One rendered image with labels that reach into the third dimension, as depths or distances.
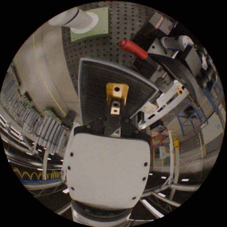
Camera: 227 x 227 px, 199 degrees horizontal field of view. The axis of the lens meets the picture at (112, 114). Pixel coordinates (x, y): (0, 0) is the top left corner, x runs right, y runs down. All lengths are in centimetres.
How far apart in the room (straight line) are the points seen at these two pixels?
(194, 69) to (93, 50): 59
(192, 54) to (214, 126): 804
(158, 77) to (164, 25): 18
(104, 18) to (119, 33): 17
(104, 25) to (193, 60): 46
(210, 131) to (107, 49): 834
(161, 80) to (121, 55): 40
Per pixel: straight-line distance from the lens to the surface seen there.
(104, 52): 58
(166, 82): 25
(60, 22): 38
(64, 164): 369
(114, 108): 15
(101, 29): 52
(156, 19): 25
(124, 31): 60
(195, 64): 19
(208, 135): 829
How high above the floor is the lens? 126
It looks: 36 degrees down
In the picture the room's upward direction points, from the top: 171 degrees counter-clockwise
